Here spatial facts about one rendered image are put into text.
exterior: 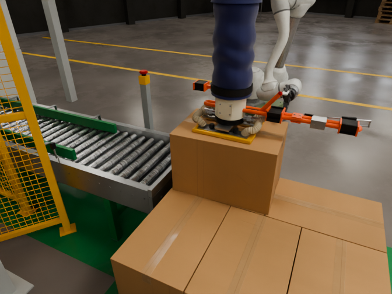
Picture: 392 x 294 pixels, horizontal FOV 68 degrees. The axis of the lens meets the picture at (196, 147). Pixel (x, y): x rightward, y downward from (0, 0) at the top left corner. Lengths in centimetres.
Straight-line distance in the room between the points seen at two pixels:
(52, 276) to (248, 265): 136
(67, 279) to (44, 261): 26
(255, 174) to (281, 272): 48
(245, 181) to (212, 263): 47
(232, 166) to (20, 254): 168
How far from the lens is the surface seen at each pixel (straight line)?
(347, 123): 154
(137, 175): 201
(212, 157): 159
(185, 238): 156
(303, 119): 154
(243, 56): 147
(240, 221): 165
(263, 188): 160
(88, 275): 222
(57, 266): 234
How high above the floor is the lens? 170
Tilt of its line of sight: 31 degrees down
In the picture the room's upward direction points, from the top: 1 degrees counter-clockwise
